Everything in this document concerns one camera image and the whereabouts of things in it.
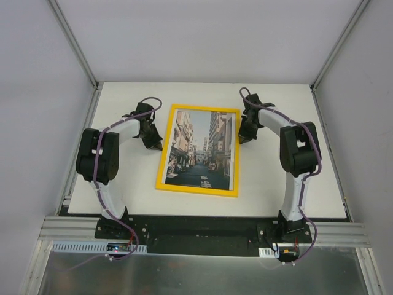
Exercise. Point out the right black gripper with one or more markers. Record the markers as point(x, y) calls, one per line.
point(247, 131)

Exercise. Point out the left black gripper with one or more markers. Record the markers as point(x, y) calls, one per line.
point(151, 135)

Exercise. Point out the yellow photo frame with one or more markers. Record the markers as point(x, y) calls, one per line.
point(162, 153)

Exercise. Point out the printed street photo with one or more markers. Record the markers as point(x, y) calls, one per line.
point(202, 147)

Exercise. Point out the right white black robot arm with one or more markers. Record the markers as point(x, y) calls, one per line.
point(299, 154)

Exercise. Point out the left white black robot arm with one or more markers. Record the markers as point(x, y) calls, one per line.
point(98, 156)

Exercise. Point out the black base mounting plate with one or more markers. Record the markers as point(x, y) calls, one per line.
point(202, 235)

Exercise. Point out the shiny metal sheet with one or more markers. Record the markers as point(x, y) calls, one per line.
point(323, 271)

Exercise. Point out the left aluminium corner post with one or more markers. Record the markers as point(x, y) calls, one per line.
point(72, 41)

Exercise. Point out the aluminium corner post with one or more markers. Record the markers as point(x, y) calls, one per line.
point(72, 41)
point(344, 35)

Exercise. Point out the right white slotted cable duct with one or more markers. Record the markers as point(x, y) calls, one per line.
point(268, 253)

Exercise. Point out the white slotted cable duct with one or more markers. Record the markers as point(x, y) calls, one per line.
point(97, 247)
point(268, 253)

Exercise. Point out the aluminium front rail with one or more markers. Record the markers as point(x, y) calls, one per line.
point(339, 234)

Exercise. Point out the left white slotted cable duct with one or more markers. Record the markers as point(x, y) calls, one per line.
point(97, 247)

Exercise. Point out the right aluminium corner post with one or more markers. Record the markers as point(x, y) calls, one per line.
point(344, 35)

